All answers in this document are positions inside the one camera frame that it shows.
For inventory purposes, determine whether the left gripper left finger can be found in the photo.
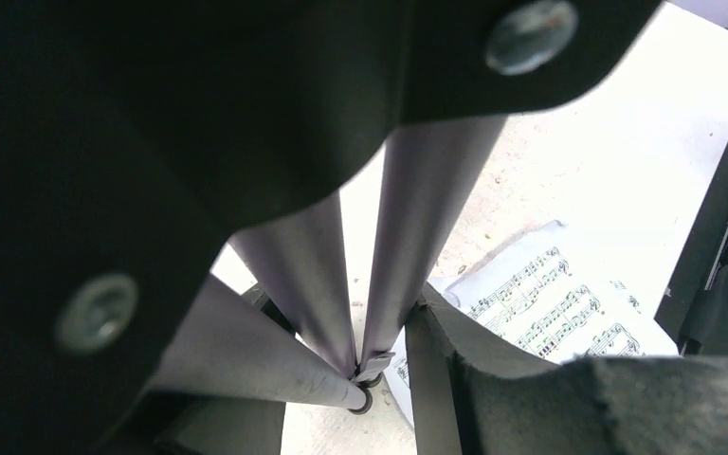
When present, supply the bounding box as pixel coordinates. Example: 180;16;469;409
0;1;657;454

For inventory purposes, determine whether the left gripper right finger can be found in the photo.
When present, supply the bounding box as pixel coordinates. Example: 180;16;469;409
406;286;728;454

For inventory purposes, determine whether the lilac perforated music stand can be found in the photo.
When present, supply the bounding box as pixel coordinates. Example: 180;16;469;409
150;116;506;414

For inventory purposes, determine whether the top sheet music page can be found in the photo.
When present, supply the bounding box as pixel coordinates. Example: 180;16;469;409
381;219;681;428

